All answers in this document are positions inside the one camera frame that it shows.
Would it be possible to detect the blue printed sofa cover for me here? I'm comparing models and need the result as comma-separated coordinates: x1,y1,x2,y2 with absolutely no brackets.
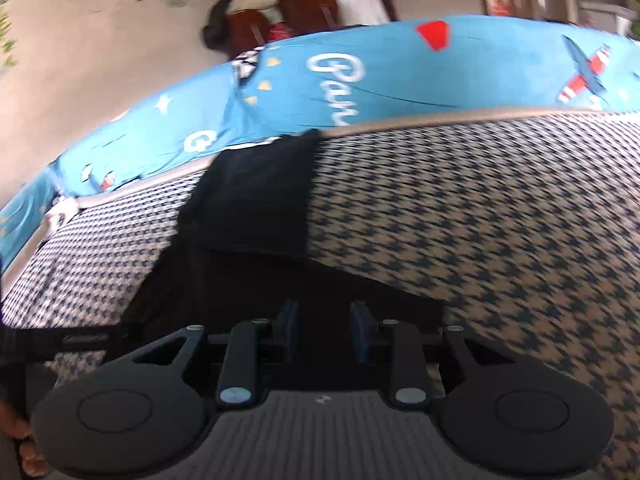
0,15,640,272

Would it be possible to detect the table with white cloth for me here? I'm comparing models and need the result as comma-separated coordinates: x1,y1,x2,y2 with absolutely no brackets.
335,0,392,27

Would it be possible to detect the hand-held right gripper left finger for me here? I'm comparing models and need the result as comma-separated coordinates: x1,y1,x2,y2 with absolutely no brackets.
131,301,299,408

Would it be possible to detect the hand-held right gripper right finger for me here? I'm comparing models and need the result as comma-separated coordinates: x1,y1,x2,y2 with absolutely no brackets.
350,301,508,408

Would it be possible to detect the white cabinet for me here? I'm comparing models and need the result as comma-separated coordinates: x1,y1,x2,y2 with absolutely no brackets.
577,2,637,37

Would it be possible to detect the person's left hand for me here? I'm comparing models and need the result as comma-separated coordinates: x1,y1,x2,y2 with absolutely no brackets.
0,399,51,478

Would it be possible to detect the black t-shirt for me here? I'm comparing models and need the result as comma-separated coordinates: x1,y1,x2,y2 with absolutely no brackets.
119,129,449,363

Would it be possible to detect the houndstooth sofa seat cover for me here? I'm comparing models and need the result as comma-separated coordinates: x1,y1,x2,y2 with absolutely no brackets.
0,107,640,480

